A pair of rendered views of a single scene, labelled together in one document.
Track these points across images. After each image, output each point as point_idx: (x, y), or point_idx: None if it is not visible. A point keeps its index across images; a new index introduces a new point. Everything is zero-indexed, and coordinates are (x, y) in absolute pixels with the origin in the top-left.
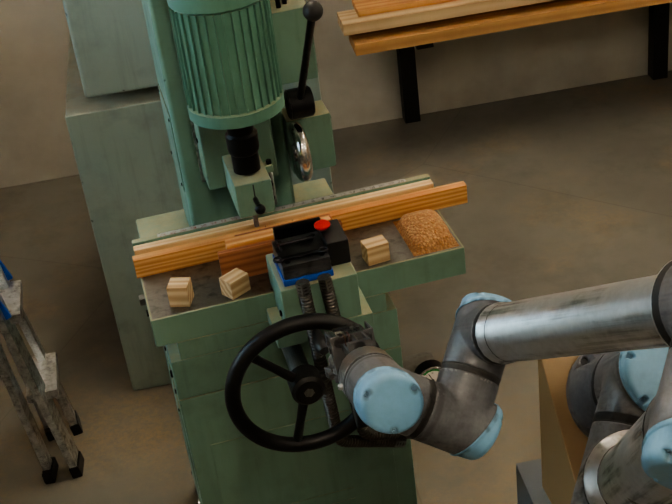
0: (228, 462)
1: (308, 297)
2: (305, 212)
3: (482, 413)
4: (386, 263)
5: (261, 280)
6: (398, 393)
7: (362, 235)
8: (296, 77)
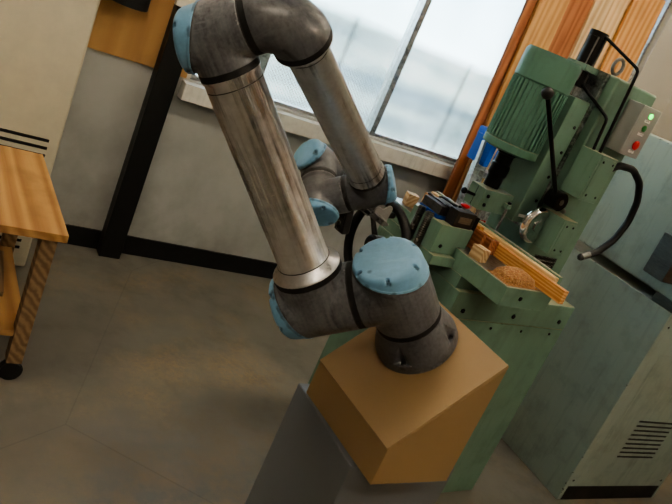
0: None
1: (417, 213)
2: (495, 236)
3: (321, 193)
4: (474, 260)
5: None
6: (310, 148)
7: (497, 262)
8: (569, 190)
